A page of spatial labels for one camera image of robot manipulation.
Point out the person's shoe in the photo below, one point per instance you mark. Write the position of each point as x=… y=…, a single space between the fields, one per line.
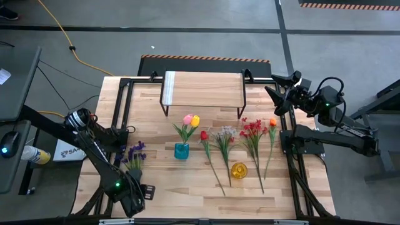
x=7 y=14

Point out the black desk support beam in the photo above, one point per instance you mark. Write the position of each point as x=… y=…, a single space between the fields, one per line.
x=40 y=123

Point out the amber glass vase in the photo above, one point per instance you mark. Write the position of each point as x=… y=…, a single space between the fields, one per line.
x=239 y=170

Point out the white and yellow bottle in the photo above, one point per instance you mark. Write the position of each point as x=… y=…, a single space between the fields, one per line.
x=34 y=154

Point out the yellow artificial tulip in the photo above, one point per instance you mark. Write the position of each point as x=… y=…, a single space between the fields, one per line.
x=195 y=121

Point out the red artificial flower bunch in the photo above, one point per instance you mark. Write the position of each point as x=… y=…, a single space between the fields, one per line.
x=250 y=126

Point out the white box with logo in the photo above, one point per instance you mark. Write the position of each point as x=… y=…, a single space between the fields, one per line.
x=67 y=151

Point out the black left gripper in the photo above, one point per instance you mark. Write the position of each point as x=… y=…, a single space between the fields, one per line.
x=134 y=203

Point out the grey desk tray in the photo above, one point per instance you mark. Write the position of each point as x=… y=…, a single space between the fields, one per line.
x=12 y=175

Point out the black metal rig frame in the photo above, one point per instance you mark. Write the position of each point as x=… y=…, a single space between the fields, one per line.
x=140 y=81

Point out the orange artificial tulip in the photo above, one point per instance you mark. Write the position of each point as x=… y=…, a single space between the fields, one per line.
x=273 y=122

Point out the grey desk top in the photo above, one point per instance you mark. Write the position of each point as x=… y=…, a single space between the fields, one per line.
x=18 y=93

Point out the teal glass vase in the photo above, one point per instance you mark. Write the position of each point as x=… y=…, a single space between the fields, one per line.
x=181 y=151

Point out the pink artificial tulip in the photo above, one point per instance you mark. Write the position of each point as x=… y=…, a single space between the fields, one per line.
x=187 y=119

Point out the black hazard-striped floor mat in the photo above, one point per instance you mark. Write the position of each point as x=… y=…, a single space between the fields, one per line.
x=203 y=67
x=343 y=5

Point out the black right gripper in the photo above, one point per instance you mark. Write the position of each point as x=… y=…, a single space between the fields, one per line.
x=303 y=93

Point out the white artificial flower bunch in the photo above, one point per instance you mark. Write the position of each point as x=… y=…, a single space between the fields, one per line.
x=227 y=131

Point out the grey metal stand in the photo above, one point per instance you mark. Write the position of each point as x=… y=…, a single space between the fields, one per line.
x=384 y=175

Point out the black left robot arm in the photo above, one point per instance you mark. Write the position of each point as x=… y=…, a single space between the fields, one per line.
x=100 y=153

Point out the wooden shelf with black frame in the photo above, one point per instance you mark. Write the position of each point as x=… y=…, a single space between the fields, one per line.
x=203 y=89

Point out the red artificial tulip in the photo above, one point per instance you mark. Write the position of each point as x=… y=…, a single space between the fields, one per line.
x=204 y=135

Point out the silver aluminium bar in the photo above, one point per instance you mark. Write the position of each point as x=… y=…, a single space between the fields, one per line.
x=117 y=221
x=290 y=222

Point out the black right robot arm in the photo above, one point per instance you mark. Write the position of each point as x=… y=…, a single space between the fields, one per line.
x=331 y=139

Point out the white paper note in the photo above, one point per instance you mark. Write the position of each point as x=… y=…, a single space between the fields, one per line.
x=3 y=76

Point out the black computer mouse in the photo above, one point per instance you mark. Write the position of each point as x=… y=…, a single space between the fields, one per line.
x=11 y=142

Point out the purple artificial flower bunch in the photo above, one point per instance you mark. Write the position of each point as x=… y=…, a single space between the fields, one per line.
x=137 y=146

